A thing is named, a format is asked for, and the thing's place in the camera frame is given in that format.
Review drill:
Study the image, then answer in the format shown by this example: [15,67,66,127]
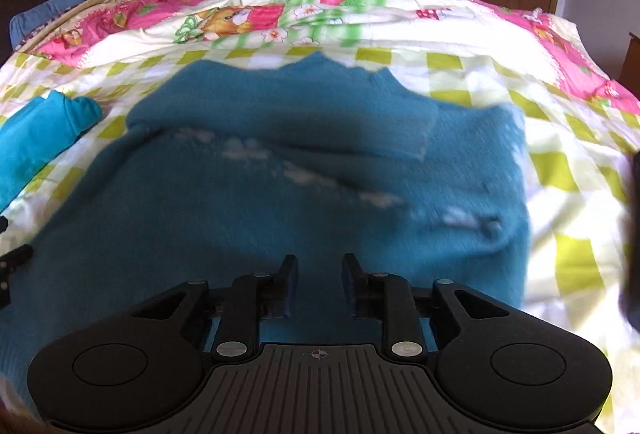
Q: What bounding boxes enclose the teal fuzzy sweater white flowers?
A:
[1,53,529,395]

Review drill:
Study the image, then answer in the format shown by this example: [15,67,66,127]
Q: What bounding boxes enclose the bright turquoise folded garment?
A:
[1,91,103,211]

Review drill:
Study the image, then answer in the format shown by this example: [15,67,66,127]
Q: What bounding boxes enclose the blue pillow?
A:
[9,0,86,49]

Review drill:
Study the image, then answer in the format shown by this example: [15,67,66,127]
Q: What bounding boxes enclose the colourful checked cartoon bedspread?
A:
[1,0,639,433]

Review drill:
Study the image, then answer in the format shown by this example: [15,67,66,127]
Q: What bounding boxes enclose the wooden side cabinet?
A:
[618,32,640,98]

